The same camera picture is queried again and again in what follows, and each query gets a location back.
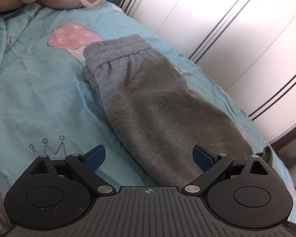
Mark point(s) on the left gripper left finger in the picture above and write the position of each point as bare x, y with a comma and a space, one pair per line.
83, 168

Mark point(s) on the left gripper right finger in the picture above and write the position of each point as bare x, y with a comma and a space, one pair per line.
214, 169

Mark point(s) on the grey sweatpants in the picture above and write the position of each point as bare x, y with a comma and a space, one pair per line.
154, 113

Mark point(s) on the light blue bed sheet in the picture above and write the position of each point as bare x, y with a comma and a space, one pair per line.
49, 111

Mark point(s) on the white wardrobe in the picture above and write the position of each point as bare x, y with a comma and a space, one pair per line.
248, 47

